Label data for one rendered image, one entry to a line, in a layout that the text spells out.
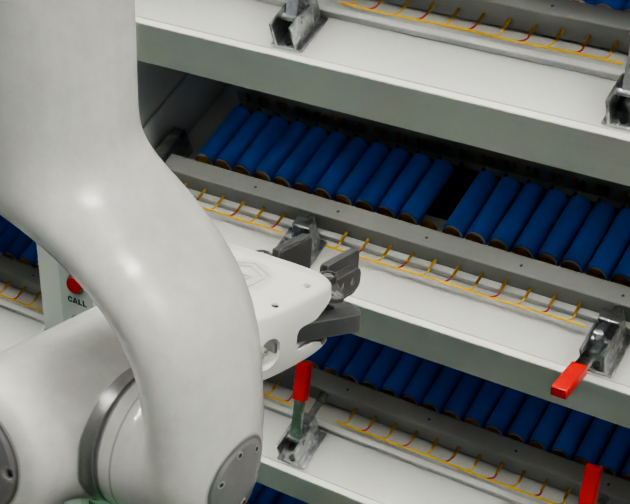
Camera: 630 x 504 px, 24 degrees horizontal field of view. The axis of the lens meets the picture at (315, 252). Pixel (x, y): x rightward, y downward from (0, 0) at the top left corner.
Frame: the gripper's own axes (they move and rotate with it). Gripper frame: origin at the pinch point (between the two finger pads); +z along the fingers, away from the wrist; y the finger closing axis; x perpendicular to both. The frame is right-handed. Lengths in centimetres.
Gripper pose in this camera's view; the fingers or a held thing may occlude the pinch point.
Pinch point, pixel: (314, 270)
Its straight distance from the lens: 98.0
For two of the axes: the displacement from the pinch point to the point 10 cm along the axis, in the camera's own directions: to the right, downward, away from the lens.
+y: -8.4, -2.6, 4.8
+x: -0.7, 9.2, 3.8
